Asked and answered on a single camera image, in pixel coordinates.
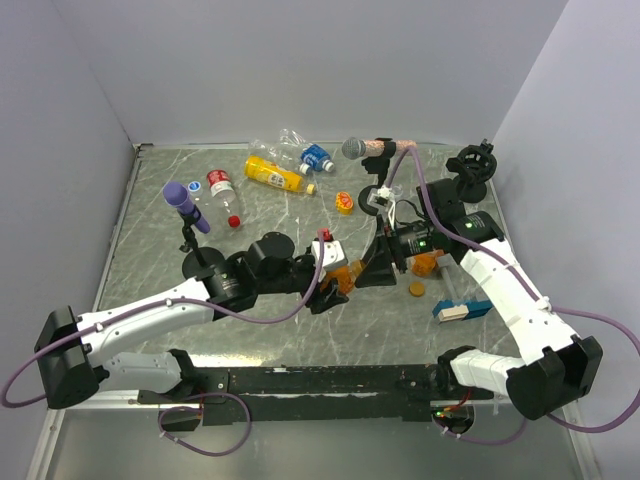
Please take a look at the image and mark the black clamp stand rear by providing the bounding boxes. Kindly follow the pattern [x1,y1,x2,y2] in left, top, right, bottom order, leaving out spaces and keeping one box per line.
[445,139,497,203]

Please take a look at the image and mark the black microphone stand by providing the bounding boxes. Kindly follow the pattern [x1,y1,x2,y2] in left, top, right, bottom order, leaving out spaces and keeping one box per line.
[358,156,394,216]

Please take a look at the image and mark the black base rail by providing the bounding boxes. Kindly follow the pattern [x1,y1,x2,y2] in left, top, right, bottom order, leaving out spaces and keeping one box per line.
[137,363,494,426]

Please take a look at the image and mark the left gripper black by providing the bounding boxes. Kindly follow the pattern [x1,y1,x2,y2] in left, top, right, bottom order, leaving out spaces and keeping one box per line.
[256,253,349,313]

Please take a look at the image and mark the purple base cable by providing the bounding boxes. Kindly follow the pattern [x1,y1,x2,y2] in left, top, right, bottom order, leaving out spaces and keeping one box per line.
[157,390,254,456]

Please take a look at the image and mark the orange gold bottle cap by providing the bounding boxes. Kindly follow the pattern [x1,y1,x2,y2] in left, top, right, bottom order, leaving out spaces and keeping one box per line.
[409,282,425,297]

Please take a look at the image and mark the blue white loose cap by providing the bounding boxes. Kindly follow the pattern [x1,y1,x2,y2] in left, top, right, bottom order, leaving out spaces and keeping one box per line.
[188,181,202,194]

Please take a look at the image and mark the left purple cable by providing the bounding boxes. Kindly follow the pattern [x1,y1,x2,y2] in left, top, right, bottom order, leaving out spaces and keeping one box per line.
[0,229,329,409]

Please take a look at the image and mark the blue beige toy brick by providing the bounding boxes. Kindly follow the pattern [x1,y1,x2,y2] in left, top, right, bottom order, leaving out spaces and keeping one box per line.
[432,300,493,323]

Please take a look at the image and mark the silver head microphone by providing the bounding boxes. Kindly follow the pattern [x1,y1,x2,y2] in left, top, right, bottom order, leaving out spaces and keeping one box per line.
[341,137,417,160]

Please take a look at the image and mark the yellow lemon drink bottle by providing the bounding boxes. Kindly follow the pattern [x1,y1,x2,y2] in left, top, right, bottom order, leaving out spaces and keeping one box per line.
[244,155,316,195]

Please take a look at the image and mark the orange juice bottle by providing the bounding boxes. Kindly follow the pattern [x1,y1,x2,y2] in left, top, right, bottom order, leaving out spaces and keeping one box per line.
[320,259,364,296]

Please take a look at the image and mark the yellow orange toy block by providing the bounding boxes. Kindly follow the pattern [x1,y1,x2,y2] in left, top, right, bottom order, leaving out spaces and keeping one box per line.
[335,191,354,215]

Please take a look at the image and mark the red label clear bottle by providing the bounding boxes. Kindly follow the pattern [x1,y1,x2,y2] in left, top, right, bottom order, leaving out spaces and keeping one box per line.
[206,169,242,229]

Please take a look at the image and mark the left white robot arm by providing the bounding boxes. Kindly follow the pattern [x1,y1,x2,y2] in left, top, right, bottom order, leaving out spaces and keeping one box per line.
[34,232,347,410]

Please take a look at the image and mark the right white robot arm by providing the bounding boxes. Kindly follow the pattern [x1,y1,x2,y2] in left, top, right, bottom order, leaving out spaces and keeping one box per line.
[355,179,603,420]

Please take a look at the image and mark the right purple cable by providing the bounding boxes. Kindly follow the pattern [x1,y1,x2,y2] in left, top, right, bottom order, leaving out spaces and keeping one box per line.
[384,145,640,446]

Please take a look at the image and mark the purple microphone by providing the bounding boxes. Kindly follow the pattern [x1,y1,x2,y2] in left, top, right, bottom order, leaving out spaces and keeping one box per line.
[162,181,211,234]

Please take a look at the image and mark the blue label clear bottle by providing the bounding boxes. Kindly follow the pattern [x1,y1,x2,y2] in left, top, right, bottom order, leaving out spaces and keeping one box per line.
[279,129,335,175]

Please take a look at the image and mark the orange bottle red cap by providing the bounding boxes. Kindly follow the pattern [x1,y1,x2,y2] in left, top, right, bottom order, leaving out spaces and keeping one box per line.
[410,253,438,278]

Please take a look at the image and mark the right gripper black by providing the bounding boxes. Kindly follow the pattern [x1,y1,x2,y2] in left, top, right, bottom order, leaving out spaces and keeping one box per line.
[354,214,439,288]

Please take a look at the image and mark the small red bottle cap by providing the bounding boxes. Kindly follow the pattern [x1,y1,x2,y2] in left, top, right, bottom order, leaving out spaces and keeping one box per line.
[228,216,241,228]

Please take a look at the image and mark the colourful toy brick stack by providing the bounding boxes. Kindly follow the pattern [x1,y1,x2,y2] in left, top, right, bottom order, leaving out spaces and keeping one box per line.
[436,254,461,303]

